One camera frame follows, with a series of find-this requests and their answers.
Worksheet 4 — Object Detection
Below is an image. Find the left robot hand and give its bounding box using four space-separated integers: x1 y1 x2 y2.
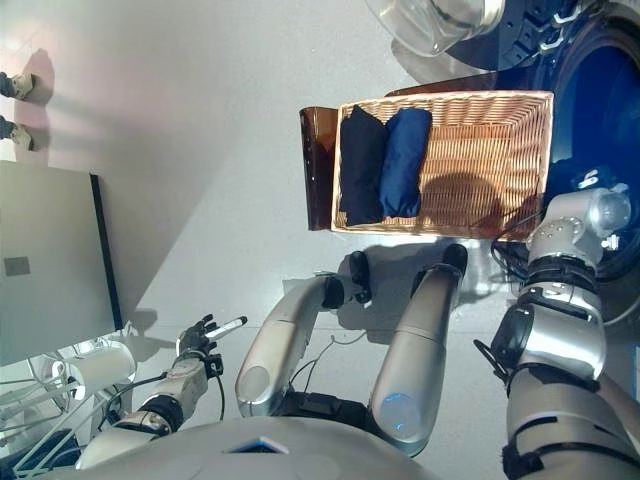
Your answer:
175 313 250 357

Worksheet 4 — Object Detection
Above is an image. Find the blue cloth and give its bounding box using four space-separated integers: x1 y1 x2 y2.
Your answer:
378 108 434 219

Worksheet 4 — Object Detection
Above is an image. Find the round glass washing machine door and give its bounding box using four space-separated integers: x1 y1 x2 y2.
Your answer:
364 0 586 71

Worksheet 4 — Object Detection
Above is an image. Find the grey front-load washing machine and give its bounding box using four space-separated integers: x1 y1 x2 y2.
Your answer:
494 0 640 326

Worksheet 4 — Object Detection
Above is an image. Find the left silver robot leg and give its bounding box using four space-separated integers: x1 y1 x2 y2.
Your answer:
234 249 374 419

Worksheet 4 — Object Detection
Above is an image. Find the silver robot leg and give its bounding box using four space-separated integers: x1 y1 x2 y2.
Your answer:
234 249 374 419
369 243 469 459

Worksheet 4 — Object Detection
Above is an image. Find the silver robot torso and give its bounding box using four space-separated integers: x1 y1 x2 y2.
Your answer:
44 389 441 480

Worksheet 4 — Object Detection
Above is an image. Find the black electronics box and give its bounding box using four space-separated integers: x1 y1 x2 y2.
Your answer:
0 427 84 476

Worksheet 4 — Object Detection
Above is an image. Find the brown glossy side table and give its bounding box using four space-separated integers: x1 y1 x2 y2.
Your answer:
298 69 501 232

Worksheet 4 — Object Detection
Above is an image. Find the right silver robot leg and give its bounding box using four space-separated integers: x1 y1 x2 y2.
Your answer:
369 243 469 459

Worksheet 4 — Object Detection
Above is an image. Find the black folded cloth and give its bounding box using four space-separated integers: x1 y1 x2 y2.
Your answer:
338 103 389 226

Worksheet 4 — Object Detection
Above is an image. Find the beige shoe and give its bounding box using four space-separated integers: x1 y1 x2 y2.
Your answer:
0 72 37 101
0 117 36 151

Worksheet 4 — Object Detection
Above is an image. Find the wicker laundry basket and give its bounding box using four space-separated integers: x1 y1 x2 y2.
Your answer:
329 89 555 241

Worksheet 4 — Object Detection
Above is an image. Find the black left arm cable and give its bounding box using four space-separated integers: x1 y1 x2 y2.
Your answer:
104 372 226 426

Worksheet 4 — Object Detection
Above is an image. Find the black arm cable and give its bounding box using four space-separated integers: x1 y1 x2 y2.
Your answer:
489 209 546 281
104 372 226 426

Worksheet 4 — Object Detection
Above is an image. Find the white device with cables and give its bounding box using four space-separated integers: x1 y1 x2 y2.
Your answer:
52 344 136 401

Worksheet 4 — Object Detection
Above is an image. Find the thin grey floor cable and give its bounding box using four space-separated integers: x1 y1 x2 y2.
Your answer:
289 329 371 391

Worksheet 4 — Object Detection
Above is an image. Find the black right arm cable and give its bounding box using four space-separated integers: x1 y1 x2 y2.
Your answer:
489 209 546 281

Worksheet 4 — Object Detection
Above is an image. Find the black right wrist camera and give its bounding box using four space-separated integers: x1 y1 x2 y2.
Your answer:
574 168 601 191

